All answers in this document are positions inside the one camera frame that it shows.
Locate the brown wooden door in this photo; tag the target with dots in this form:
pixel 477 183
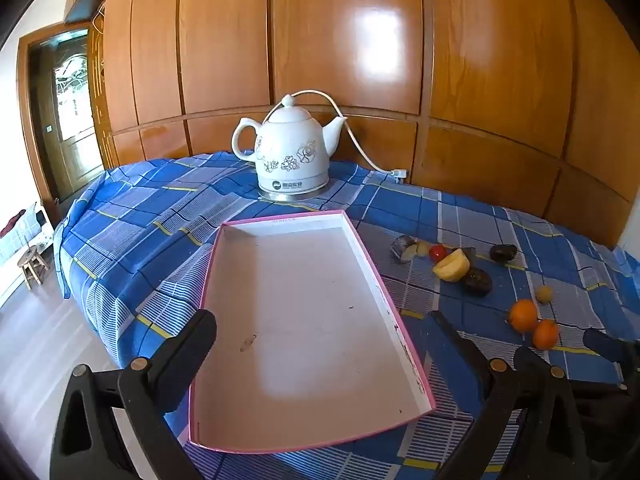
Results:
pixel 70 110

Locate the red tomato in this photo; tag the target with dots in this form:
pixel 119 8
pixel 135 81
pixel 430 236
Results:
pixel 438 253

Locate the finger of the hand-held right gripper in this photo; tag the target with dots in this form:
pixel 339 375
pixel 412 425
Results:
pixel 607 347

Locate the blue plaid tablecloth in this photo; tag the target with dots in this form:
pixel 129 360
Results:
pixel 150 200

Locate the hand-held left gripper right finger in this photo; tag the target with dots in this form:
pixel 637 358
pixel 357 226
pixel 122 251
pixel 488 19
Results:
pixel 450 332

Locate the white ceramic electric kettle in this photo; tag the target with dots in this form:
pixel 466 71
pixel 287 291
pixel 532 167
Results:
pixel 290 160

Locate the yellow fruit chunk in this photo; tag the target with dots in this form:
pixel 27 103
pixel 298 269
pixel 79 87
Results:
pixel 451 266

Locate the pink-edged white tray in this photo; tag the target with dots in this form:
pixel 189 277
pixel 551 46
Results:
pixel 300 310

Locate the wooden wardrobe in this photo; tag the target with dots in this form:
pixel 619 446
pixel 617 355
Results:
pixel 350 35

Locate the small yellow fruit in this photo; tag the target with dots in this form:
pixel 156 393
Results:
pixel 543 294
pixel 423 249

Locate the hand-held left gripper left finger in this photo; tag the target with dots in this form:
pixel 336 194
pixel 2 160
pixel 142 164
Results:
pixel 195 340

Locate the orange tangerine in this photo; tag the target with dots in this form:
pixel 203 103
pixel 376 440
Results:
pixel 523 315
pixel 545 334

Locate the dark avocado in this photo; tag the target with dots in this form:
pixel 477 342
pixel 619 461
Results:
pixel 503 253
pixel 477 281

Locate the small wooden stool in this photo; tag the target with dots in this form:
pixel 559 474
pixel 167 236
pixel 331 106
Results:
pixel 31 260

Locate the white power plug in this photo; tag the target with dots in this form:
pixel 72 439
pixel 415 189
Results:
pixel 400 175

